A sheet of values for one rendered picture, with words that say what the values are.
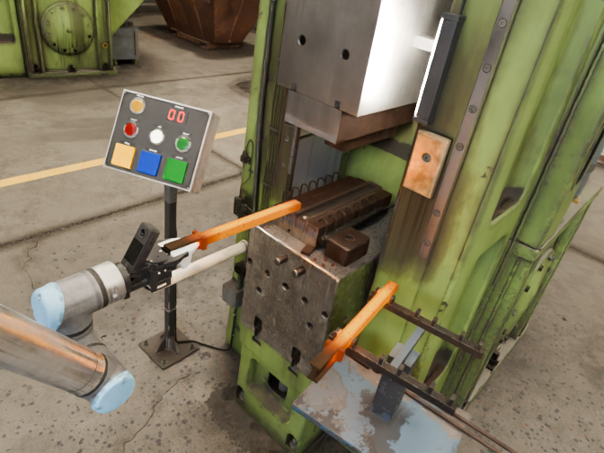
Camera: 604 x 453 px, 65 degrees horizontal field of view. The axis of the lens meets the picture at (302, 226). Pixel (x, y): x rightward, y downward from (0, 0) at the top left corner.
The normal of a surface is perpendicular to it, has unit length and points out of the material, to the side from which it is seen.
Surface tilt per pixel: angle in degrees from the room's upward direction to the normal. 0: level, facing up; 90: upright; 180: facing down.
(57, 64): 90
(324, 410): 0
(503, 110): 90
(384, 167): 90
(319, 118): 90
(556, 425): 0
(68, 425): 0
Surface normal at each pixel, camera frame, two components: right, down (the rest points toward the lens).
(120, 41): 0.64, 0.48
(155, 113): -0.18, -0.02
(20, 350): 0.83, 0.31
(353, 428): 0.14, -0.84
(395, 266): -0.67, 0.30
